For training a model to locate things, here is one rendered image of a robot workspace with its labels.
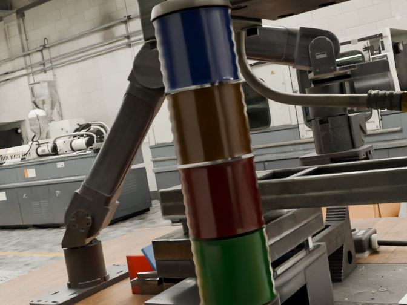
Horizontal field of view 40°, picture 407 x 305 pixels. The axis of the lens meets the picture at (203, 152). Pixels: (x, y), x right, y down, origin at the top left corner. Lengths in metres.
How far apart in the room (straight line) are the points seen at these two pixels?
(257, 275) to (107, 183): 0.65
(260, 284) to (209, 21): 0.12
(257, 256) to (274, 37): 0.63
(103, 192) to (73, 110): 9.72
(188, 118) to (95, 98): 9.90
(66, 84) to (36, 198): 2.95
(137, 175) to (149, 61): 7.11
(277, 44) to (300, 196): 0.42
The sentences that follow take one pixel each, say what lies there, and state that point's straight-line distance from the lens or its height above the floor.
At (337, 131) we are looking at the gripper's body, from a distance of 0.87.
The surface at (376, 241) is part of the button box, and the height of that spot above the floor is 0.92.
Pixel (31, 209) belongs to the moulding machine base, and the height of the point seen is 0.30.
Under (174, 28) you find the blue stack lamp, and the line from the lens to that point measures 0.26.
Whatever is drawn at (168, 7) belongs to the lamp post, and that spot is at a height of 1.19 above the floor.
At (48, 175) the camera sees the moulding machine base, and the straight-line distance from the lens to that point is 8.16.
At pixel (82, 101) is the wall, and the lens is 10.41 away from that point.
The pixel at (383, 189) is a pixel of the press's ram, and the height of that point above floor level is 1.06.
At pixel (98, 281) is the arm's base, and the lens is 0.94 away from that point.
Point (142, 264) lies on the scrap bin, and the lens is 0.86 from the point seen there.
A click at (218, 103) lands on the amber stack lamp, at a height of 1.15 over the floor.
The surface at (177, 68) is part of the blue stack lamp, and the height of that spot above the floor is 1.17.
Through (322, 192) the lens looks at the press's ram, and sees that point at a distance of 0.48.
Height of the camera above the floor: 1.14
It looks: 3 degrees down
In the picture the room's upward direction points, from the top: 10 degrees counter-clockwise
